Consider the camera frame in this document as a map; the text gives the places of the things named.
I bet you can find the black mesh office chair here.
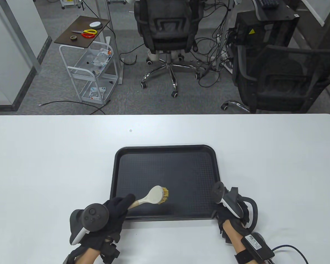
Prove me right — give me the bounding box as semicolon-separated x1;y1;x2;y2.
221;44;330;114

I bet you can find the black keyboard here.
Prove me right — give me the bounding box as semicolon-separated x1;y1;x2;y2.
257;0;279;8

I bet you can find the dark brown board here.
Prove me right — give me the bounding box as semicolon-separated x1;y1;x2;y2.
54;16;111;49

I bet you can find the black computer tower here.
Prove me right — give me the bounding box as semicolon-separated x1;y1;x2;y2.
232;11;300;55

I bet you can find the clear plastic bag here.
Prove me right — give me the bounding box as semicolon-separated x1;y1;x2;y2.
89;87;106;99
91;47;112;66

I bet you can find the person's right hand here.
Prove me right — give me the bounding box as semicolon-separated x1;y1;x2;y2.
211;203;251;244

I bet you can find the black box with white label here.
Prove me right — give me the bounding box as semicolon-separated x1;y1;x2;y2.
241;232;274;262

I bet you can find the white metal desk leg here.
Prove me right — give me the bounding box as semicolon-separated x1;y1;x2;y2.
96;0;124;84

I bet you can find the black floor cable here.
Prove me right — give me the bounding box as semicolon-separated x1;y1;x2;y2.
38;100;108;115

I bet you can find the black braided cable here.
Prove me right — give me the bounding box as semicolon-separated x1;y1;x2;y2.
265;245;310;264

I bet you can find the black padded office chair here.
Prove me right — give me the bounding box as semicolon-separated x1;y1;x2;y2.
133;0;207;98

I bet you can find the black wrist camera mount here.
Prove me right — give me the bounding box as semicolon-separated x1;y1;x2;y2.
100;242;121;264

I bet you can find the bundle of black cables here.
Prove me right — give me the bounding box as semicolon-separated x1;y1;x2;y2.
192;0;237;88

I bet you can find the black plastic tray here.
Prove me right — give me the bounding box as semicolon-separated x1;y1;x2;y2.
109;145;224;222

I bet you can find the person's left hand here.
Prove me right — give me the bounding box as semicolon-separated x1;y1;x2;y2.
74;193;136;252

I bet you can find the person's right forearm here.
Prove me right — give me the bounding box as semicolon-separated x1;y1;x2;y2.
222;220;251;260

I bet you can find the white power strip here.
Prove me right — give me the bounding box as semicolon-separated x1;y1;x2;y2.
213;52;233;72

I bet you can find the white pot brush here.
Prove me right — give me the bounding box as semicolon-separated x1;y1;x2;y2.
128;186;169;210

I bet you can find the thin black cable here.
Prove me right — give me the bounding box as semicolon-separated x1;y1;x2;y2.
119;43;145;65

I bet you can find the white wire rolling cart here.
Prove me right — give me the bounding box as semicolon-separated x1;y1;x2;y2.
59;41;119;105

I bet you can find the black and white controller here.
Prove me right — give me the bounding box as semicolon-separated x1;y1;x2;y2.
212;181;258;234
69;203;110;245

